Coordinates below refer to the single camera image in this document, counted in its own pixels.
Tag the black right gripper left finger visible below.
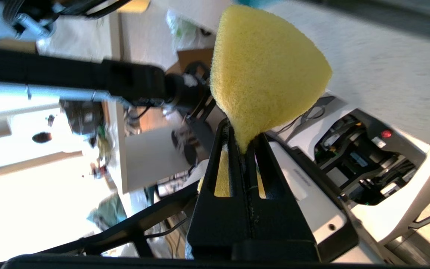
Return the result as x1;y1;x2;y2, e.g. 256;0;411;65
187;119;251;260

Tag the yellow fish-shaped sponge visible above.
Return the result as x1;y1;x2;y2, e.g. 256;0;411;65
198;4;333;198

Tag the black robot frame strut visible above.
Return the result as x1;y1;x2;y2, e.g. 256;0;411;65
40;181;200;258

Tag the silver metal bar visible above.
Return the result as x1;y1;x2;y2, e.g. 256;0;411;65
0;80;126;106

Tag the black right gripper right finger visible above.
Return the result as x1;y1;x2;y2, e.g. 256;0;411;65
245;133;320;262

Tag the white robot chassis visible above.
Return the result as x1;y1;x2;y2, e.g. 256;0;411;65
267;95;430;269

